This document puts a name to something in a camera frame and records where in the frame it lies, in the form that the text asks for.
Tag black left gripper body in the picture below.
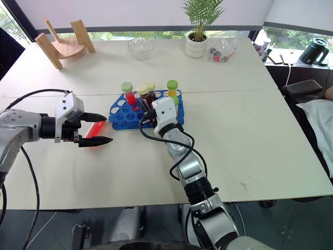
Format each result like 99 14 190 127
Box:
61 112 88 144

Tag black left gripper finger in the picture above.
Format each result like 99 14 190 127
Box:
78 136 114 149
84 112 108 123

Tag red capless test tube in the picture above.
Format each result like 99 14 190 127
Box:
85 120 108 151

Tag blue test tube rack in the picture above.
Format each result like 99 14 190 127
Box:
108 89 185 130

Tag green-capped red test tube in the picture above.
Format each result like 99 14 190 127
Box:
121 81 139 111

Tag green-capped orange test tube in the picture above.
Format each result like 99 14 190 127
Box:
166 80 180 97

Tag cream-capped dark red tube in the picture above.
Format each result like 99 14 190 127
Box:
136 84 151 111
146 82 157 108

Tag wooden curved stand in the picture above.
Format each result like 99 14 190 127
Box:
34 17 96 71

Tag clear glass bowl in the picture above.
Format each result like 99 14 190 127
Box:
127 36 156 61

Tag grey rounded part under table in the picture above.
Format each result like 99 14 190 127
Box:
108 206 147 243

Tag palm plant in white pot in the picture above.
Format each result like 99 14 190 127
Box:
182 0 225 59

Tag clear plastic bag with items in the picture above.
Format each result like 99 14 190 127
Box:
207 30 239 64

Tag bottles on windowsill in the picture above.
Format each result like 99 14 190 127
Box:
253 29 273 63

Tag black chair armrest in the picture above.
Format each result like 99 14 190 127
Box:
281 79 325 105

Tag person in white shirt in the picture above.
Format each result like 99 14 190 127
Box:
296 85 333 178

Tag dark green kettle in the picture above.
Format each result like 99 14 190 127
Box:
299 37 330 66

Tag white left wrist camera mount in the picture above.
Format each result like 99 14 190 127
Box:
54 92 85 144

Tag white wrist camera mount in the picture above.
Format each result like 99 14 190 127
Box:
54 92 85 144
151 96 178 136

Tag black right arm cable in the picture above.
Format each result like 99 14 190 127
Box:
138 111 208 181

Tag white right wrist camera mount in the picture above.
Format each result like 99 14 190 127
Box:
151 96 178 136

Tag white cable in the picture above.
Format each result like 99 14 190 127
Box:
284 63 294 88

